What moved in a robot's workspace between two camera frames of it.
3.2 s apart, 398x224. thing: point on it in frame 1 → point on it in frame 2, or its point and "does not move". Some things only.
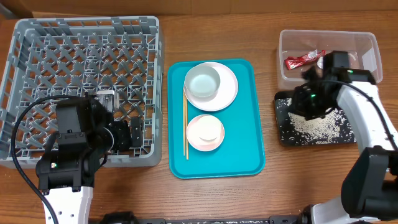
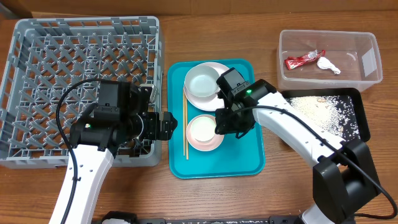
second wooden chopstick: [186, 131] does not move
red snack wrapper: [291, 63] does not move
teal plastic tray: [241, 152] does not move
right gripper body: [302, 106] → [230, 123]
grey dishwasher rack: [70, 56] does not move
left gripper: [125, 140] → [154, 131]
